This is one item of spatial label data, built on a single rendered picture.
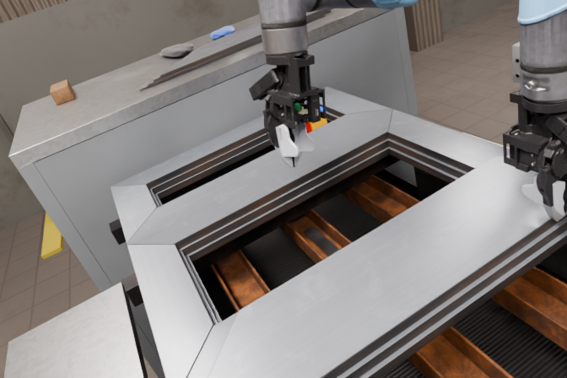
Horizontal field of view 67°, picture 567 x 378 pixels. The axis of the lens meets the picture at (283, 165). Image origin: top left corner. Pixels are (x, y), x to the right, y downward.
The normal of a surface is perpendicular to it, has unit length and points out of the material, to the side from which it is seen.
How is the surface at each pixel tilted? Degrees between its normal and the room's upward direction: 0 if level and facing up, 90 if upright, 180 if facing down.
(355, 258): 0
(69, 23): 90
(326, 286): 0
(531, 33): 90
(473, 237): 0
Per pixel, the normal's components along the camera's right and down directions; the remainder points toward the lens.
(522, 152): -0.85, 0.44
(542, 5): -0.72, 0.47
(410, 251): -0.27, -0.84
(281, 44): -0.14, 0.40
